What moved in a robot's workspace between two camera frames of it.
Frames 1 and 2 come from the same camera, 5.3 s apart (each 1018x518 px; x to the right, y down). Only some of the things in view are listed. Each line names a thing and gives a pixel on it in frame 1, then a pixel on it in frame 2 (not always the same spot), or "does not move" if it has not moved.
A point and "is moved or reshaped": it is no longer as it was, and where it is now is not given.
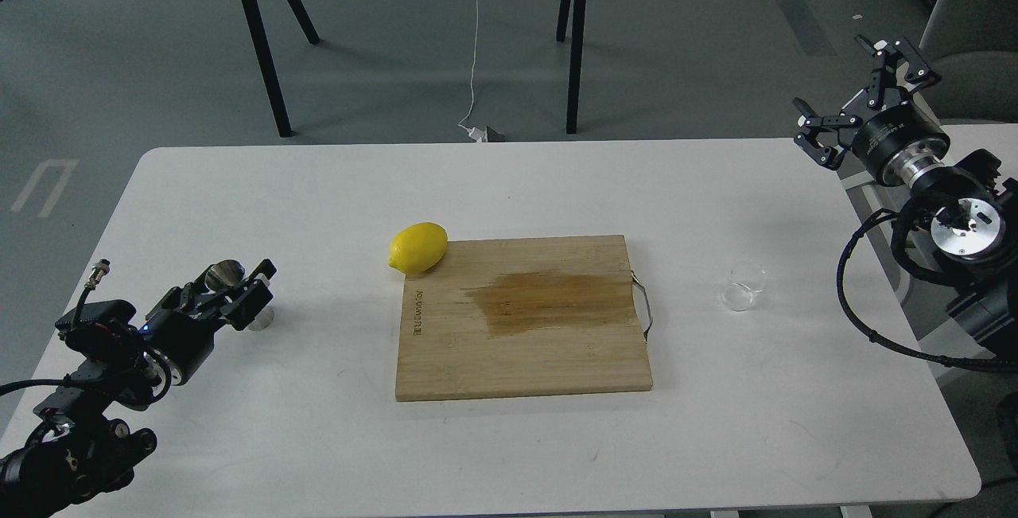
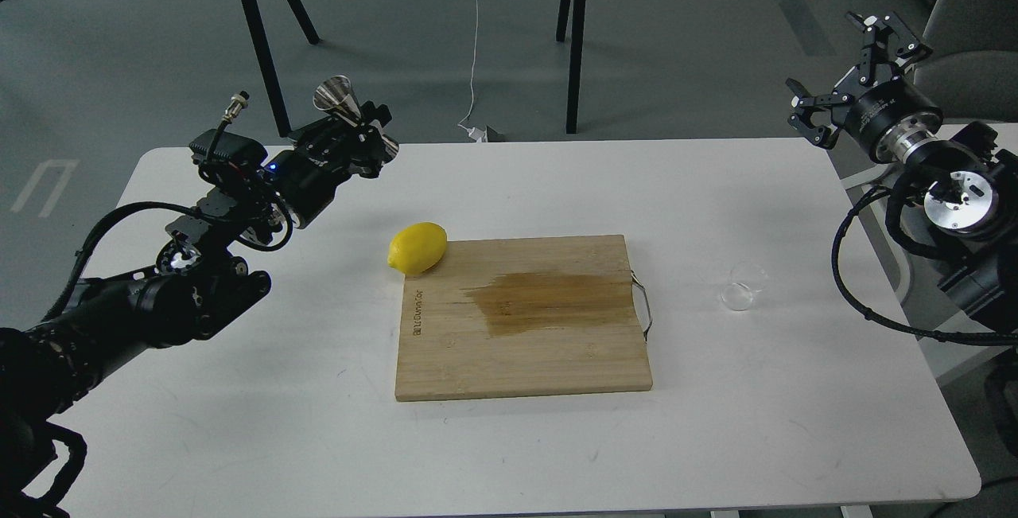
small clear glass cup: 746,281 does not move
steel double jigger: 227,274 is moved or reshaped
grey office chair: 971,41 does not move
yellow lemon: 417,247 does not move
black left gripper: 180,331 to 321,157
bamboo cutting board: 522,317 does not move
